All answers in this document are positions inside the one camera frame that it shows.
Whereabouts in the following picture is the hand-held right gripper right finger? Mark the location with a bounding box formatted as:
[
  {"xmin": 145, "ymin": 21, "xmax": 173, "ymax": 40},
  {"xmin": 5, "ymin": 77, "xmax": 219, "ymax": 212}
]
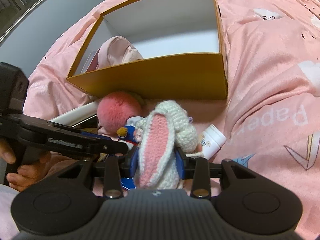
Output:
[{"xmin": 176, "ymin": 147, "xmax": 253, "ymax": 198}]

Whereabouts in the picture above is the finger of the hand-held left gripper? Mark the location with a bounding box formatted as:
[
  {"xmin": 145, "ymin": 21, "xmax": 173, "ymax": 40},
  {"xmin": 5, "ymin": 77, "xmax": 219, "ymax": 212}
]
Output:
[
  {"xmin": 75, "ymin": 129, "xmax": 112, "ymax": 142},
  {"xmin": 82, "ymin": 140, "xmax": 129, "ymax": 159}
]

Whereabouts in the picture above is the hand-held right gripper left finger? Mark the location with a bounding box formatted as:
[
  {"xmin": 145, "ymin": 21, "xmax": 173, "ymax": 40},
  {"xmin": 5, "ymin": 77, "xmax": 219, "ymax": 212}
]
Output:
[{"xmin": 57, "ymin": 146, "xmax": 139, "ymax": 199}]

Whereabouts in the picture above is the blue white duck plush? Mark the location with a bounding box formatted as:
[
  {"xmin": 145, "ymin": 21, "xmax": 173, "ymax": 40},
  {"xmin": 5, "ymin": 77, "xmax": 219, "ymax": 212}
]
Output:
[{"xmin": 117, "ymin": 116, "xmax": 144, "ymax": 147}]

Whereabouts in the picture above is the white rectangular box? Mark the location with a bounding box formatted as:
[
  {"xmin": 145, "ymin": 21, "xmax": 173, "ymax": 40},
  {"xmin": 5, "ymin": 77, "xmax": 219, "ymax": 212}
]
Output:
[{"xmin": 49, "ymin": 99, "xmax": 100, "ymax": 128}]

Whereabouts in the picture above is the white crochet bunny doll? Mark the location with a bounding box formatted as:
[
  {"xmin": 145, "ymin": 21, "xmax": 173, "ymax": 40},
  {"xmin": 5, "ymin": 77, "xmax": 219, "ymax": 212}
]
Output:
[{"xmin": 134, "ymin": 100, "xmax": 203, "ymax": 190}]

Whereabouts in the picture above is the pink cap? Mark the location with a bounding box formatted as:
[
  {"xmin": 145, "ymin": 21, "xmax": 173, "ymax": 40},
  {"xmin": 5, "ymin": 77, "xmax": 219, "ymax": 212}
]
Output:
[{"xmin": 96, "ymin": 36, "xmax": 145, "ymax": 70}]

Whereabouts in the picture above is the yellow cardboard box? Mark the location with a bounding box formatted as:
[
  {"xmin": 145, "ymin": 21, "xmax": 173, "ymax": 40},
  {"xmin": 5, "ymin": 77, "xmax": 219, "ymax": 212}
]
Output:
[{"xmin": 66, "ymin": 0, "xmax": 228, "ymax": 100}]

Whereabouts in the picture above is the person's left hand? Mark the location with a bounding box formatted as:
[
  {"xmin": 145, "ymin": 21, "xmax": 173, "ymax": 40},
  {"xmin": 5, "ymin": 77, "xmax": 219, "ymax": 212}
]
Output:
[{"xmin": 0, "ymin": 139, "xmax": 52, "ymax": 193}]

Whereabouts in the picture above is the pink fluffy ball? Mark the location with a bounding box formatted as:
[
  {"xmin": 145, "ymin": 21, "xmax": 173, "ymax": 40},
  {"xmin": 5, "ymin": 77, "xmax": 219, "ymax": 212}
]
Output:
[{"xmin": 97, "ymin": 92, "xmax": 145, "ymax": 135}]

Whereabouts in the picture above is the white printed bottle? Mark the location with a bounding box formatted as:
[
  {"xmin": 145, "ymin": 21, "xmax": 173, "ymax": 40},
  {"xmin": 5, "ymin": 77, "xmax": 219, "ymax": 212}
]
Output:
[{"xmin": 199, "ymin": 124, "xmax": 227, "ymax": 159}]

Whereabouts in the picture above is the person's light pink clothing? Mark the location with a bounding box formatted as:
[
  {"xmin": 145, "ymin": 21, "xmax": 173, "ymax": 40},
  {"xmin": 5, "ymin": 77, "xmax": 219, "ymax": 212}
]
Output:
[{"xmin": 0, "ymin": 184, "xmax": 20, "ymax": 240}]

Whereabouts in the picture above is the pink printed blanket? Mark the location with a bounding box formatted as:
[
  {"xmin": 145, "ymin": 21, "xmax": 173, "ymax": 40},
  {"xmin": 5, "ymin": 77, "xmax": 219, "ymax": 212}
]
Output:
[{"xmin": 24, "ymin": 0, "xmax": 320, "ymax": 240}]

